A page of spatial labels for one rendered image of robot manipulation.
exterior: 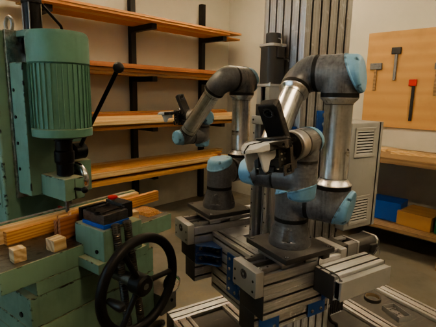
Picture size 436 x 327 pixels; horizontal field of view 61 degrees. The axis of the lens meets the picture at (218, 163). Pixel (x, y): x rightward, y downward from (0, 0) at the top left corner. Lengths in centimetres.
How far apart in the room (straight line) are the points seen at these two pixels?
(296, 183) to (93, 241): 58
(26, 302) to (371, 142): 139
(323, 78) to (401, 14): 291
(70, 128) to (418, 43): 333
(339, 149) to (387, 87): 282
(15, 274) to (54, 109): 46
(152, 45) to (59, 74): 323
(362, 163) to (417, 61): 233
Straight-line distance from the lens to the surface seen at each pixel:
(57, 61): 116
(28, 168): 132
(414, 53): 394
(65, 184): 122
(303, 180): 97
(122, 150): 413
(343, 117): 119
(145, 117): 369
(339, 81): 117
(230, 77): 165
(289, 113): 113
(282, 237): 130
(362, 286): 144
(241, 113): 173
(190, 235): 164
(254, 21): 494
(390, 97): 398
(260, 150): 72
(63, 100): 116
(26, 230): 124
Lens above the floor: 133
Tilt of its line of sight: 11 degrees down
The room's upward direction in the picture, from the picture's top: 1 degrees clockwise
